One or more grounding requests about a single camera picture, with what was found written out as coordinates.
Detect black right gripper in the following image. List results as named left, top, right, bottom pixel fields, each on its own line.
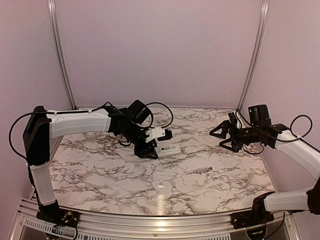
left=209, top=120, right=261, bottom=152

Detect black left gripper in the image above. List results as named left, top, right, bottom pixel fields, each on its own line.
left=122, top=121, right=159, bottom=159

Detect white remote control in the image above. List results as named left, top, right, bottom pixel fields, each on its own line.
left=155, top=141, right=181, bottom=158

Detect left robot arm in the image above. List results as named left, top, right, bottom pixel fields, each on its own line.
left=23, top=100, right=158, bottom=223

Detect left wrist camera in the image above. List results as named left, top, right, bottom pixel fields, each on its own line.
left=145, top=127, right=173, bottom=143

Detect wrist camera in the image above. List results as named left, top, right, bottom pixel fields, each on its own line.
left=228, top=112, right=243, bottom=129
left=145, top=127, right=173, bottom=143

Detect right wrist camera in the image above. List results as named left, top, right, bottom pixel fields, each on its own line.
left=228, top=112, right=243, bottom=129

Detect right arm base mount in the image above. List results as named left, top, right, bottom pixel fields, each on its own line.
left=230, top=210, right=275, bottom=229

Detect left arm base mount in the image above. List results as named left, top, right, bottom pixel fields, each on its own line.
left=36, top=208, right=80, bottom=228

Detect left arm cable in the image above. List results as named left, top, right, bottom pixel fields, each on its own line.
left=8, top=100, right=175, bottom=161

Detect right aluminium frame post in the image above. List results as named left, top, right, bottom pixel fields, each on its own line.
left=237, top=0, right=270, bottom=111

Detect aluminium frame post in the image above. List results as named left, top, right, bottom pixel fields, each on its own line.
left=47, top=0, right=77, bottom=110
left=237, top=0, right=270, bottom=111

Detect front aluminium rail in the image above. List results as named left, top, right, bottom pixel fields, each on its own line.
left=8, top=198, right=301, bottom=240

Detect left aluminium frame post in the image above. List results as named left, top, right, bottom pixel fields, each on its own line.
left=47, top=0, right=77, bottom=110

